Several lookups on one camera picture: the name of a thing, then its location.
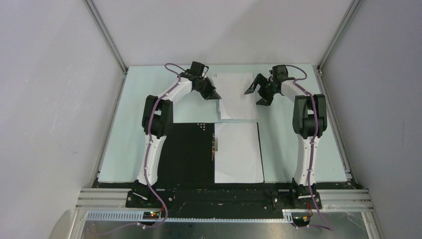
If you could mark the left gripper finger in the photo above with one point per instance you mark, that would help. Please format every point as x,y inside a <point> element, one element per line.
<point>209,87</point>
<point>214,96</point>

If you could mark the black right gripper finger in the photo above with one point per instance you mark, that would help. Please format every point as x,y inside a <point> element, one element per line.
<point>265,100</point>
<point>259,80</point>

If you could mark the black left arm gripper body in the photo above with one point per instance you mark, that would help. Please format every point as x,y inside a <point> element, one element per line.
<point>201,86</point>

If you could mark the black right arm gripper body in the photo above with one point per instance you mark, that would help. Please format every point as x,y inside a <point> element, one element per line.
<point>269,85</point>

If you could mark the metal folder clip mechanism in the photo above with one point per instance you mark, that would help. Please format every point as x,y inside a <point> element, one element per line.
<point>214,146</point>

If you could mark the black folder with beige cover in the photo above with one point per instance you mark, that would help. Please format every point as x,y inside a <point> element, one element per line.
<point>186,156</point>

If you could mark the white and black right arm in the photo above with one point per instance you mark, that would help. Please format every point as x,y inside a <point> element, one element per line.
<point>309,122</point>

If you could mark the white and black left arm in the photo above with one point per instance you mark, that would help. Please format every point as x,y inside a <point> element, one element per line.
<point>157,122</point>

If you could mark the right controller board with LEDs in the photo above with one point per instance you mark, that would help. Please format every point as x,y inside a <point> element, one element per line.
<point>301,220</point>

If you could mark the controller board with leds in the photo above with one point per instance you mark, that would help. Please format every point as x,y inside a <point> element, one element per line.
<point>151,215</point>
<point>301,220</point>

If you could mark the left controller board with LEDs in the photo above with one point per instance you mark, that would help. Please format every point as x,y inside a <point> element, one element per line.
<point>151,215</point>

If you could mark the right aluminium frame post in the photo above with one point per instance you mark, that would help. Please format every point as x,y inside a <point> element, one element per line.
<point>340,31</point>

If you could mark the aluminium frame post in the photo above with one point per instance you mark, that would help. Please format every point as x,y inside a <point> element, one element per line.
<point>104,32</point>
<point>340,31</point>

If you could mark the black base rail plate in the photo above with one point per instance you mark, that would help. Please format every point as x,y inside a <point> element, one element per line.
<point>223,201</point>

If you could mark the white slotted cable duct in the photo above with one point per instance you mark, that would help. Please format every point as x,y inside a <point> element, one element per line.
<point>139,216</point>

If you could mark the left aluminium frame post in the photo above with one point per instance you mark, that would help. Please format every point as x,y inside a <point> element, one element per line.
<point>104,32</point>

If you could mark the aluminium front profile rail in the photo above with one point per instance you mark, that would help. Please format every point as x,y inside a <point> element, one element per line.
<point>338,200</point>

